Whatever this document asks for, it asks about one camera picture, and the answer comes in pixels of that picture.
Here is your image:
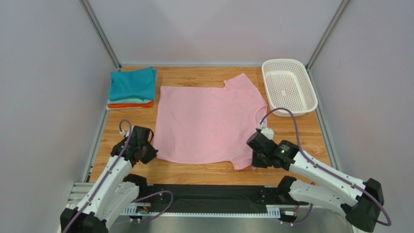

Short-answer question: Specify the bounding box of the pink t-shirt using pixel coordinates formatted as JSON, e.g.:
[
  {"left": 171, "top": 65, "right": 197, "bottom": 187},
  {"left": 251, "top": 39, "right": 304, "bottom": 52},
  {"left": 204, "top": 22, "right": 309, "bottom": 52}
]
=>
[{"left": 153, "top": 74, "right": 267, "bottom": 170}]

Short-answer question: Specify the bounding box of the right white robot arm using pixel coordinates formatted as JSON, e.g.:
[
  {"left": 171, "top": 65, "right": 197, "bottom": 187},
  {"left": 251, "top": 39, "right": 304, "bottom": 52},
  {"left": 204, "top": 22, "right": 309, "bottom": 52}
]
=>
[{"left": 246, "top": 131, "right": 384, "bottom": 233}]

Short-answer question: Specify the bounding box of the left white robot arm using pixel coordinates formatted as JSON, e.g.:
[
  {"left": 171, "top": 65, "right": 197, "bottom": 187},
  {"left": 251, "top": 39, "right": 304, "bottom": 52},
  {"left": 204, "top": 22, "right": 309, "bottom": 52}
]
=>
[{"left": 60, "top": 126, "right": 158, "bottom": 233}]

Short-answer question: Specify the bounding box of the orange folded t-shirt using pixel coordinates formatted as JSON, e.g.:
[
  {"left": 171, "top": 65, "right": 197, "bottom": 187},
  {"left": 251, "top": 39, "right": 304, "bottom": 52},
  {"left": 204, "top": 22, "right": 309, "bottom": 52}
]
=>
[{"left": 107, "top": 101, "right": 153, "bottom": 109}]

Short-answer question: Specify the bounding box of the mint folded t-shirt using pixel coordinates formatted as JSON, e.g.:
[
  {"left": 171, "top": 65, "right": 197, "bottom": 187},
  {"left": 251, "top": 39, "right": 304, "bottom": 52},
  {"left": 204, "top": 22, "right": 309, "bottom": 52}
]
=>
[{"left": 107, "top": 98, "right": 152, "bottom": 104}]

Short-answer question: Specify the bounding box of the teal folded t-shirt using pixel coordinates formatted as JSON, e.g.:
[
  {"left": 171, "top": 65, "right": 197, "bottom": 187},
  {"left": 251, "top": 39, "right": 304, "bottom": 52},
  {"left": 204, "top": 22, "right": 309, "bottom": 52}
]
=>
[{"left": 108, "top": 67, "right": 157, "bottom": 101}]

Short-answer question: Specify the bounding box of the black base mat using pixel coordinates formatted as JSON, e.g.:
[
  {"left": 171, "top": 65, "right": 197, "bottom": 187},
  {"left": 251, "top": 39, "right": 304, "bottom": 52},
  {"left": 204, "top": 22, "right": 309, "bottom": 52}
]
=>
[{"left": 138, "top": 184, "right": 298, "bottom": 214}]

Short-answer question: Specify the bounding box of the white plastic basket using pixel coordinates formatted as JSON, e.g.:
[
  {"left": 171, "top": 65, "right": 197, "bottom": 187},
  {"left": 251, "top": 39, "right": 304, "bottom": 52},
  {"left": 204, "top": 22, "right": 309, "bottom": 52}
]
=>
[{"left": 261, "top": 59, "right": 318, "bottom": 117}]

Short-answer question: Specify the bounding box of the aluminium frame rail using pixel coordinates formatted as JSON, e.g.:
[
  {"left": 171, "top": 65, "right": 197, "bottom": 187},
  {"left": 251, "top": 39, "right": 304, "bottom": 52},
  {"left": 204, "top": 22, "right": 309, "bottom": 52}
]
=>
[{"left": 57, "top": 182, "right": 369, "bottom": 233}]

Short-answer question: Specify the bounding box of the left aluminium corner post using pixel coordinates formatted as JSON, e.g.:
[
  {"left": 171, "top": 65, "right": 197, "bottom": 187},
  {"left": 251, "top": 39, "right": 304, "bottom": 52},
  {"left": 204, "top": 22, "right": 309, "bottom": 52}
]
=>
[{"left": 79, "top": 0, "right": 122, "bottom": 71}]

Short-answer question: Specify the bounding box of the aluminium corner post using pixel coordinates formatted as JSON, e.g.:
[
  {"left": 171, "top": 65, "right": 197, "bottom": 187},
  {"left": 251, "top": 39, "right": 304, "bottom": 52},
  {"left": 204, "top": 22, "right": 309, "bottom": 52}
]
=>
[
  {"left": 306, "top": 0, "right": 352, "bottom": 71},
  {"left": 79, "top": 0, "right": 122, "bottom": 71}
]

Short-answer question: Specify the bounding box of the right aluminium corner post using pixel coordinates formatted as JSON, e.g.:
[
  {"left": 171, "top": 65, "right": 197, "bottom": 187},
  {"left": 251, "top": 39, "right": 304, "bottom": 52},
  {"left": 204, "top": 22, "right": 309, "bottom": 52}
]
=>
[{"left": 306, "top": 0, "right": 352, "bottom": 71}]

